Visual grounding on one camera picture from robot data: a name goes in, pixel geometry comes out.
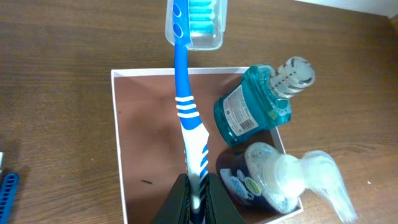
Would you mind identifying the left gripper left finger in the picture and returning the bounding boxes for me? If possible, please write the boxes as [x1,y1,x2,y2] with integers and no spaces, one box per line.
[150,174,189,224]

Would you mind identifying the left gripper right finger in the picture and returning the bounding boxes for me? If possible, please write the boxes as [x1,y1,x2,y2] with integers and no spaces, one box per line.
[205,173,246,224]

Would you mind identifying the blue hand soap pump bottle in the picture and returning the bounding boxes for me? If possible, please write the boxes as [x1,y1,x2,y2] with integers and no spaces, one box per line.
[216,142,358,223]

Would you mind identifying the teal mouthwash bottle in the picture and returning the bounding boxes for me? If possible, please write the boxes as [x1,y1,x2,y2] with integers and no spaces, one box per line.
[213,57,316,146]

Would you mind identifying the blue white toothbrush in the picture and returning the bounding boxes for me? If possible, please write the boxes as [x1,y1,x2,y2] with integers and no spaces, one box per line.
[165,0,228,223]

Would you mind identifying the dark blue comb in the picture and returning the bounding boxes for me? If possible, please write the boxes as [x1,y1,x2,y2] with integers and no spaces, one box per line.
[1,173,19,224]

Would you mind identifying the green toothpaste tube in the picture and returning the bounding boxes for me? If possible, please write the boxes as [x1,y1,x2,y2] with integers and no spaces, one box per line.
[0,152,4,174]

